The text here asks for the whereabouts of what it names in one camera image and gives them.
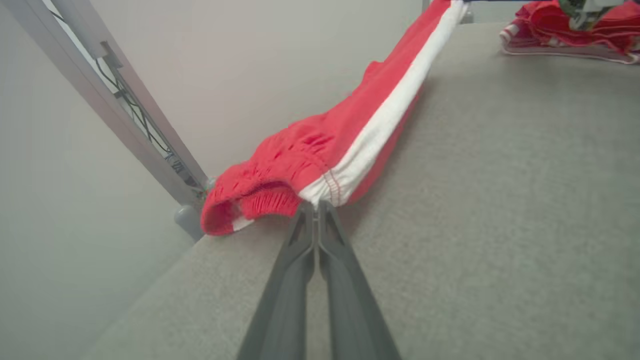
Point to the grey fabric upholstered platform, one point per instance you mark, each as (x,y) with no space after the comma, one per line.
(500,200)

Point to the red shorts with white stripe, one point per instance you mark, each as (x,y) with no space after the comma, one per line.
(320,145)

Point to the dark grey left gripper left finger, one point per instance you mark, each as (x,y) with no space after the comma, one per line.
(285,310)

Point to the grey metal partition post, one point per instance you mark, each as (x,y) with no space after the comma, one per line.
(90,85)

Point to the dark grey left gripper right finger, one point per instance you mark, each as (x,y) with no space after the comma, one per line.
(350,310)

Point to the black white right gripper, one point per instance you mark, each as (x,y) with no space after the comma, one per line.
(590,12)

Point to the red jersey with black lettering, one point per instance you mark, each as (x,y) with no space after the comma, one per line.
(540,25)

